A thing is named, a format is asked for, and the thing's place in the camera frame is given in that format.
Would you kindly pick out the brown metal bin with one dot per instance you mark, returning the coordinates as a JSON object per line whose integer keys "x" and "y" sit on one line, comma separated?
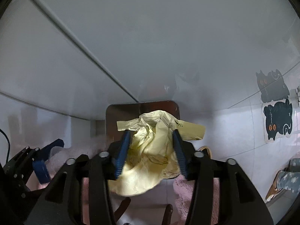
{"x": 117, "y": 112}

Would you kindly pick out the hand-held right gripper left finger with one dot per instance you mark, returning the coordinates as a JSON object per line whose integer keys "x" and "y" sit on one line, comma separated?
{"x": 121, "y": 154}

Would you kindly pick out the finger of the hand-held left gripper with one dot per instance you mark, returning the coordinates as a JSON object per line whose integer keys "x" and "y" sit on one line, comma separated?
{"x": 41, "y": 172}
{"x": 55, "y": 145}

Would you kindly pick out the black cat sticker white border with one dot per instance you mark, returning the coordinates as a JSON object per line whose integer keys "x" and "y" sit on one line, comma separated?
{"x": 279, "y": 119}

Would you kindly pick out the yellow paper bag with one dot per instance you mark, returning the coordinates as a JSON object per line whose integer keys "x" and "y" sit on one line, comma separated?
{"x": 150, "y": 145}

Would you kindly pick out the tan slipper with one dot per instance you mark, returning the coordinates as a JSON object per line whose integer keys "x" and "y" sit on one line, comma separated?
{"x": 206, "y": 149}
{"x": 273, "y": 189}

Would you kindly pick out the pink fluffy rug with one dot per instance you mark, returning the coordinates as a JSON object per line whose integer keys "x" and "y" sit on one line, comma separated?
{"x": 184, "y": 192}

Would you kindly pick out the black cat wall sticker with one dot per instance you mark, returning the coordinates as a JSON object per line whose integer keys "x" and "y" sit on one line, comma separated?
{"x": 273, "y": 86}

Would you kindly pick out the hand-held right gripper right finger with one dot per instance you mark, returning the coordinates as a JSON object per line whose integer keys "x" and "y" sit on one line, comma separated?
{"x": 179, "y": 152}

